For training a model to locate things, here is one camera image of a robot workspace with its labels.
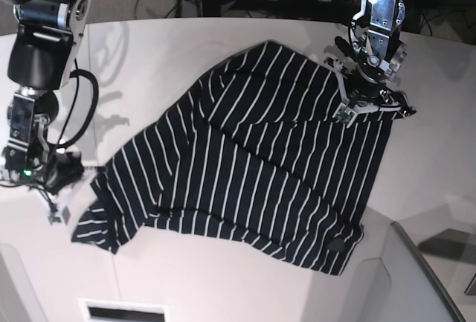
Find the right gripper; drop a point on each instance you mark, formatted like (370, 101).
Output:
(61, 170)

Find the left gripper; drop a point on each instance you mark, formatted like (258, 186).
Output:
(365, 89)

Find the navy white striped t-shirt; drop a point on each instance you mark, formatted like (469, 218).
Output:
(250, 153)

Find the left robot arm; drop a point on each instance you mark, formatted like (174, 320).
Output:
(374, 46)

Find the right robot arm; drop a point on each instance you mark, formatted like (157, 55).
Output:
(42, 61)

